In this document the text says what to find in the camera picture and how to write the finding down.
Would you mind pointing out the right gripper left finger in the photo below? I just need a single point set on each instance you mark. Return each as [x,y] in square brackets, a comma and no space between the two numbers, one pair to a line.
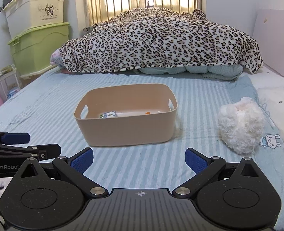
[71,170]

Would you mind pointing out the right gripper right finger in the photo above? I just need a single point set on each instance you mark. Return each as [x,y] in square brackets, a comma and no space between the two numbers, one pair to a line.
[206,171]

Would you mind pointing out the blue white patterned packet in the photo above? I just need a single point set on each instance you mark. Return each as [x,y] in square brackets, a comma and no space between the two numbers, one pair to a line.
[110,114]

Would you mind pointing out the white fluffy plush toy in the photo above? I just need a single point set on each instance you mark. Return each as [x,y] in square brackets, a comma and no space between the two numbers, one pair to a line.
[241,125]

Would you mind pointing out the striped light blue bedsheet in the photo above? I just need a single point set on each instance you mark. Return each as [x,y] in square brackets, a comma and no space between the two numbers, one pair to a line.
[247,195]

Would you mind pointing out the beige plastic basket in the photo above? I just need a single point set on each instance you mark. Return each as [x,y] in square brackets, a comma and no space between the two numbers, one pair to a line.
[132,126]

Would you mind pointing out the teal quilted comforter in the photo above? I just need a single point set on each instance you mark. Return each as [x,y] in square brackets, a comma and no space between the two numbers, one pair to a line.
[225,72]

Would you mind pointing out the green plastic storage bin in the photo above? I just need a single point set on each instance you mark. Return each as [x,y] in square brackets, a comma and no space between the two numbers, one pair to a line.
[31,50]

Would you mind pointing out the leopard print blanket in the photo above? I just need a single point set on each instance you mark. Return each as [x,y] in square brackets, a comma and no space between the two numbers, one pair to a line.
[157,37]

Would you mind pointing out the cream plastic storage bin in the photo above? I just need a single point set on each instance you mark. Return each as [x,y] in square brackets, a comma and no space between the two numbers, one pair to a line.
[22,15]

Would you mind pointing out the metal bed headboard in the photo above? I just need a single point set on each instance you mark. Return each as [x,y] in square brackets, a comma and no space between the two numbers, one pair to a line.
[142,0]

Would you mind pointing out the white small wire rack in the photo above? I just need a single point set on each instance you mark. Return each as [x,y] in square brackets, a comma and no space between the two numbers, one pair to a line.
[9,81]

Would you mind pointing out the pink board against wall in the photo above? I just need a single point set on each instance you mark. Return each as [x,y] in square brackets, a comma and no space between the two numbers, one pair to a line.
[269,33]

